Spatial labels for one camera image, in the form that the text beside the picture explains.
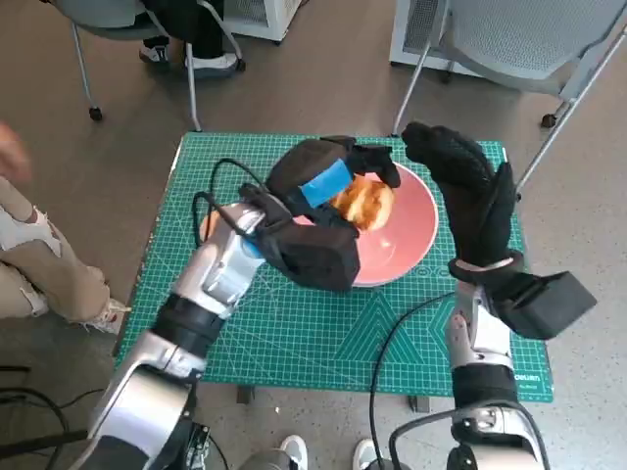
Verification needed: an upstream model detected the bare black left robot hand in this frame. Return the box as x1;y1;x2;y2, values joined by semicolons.
264;135;403;231

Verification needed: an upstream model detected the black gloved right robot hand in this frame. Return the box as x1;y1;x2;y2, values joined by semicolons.
400;121;518;268

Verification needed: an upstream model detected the rectangular toy bread loaf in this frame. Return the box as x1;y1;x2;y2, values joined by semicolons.
330;175;396;232

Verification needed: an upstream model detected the pink bowl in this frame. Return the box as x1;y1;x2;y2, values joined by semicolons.
293;161;439;289

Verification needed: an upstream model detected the round toy bread bun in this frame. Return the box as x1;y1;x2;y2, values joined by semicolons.
199;209;221;245

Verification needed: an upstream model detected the grey chair with person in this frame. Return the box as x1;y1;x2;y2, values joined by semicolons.
51;0;246;133

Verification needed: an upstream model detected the small white mesh cabinet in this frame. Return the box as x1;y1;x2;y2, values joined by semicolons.
222;0;310;41

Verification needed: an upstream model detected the large white mesh cabinet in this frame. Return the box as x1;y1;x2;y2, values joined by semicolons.
389;0;484;77

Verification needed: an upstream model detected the green cutting mat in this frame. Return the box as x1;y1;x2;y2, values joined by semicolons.
113;132;555;403

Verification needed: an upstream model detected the person in black trousers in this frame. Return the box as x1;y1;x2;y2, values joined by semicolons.
134;0;239;70

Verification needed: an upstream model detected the empty grey mesh chair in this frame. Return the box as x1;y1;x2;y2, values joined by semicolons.
389;0;627;195

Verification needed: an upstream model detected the white shoe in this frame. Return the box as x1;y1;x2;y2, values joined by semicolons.
280;434;310;470
353;438;384;470

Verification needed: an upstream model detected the person in beige trousers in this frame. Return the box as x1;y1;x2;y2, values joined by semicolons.
0;120;132;337

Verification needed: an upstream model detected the black floor device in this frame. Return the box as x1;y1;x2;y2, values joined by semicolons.
183;420;212;470

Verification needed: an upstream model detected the long black stand leg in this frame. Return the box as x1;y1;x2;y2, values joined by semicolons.
0;428;89;454

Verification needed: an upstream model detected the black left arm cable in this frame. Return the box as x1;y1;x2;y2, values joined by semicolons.
190;157;268;246

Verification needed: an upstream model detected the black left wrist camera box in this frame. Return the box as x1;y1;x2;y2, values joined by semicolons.
238;183;362;294

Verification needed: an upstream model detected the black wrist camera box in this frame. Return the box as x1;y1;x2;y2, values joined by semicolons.
494;271;599;340
238;183;362;294

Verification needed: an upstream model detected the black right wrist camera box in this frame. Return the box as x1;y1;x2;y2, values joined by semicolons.
494;271;599;340

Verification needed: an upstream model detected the black floor cable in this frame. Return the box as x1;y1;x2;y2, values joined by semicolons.
0;384;107;470

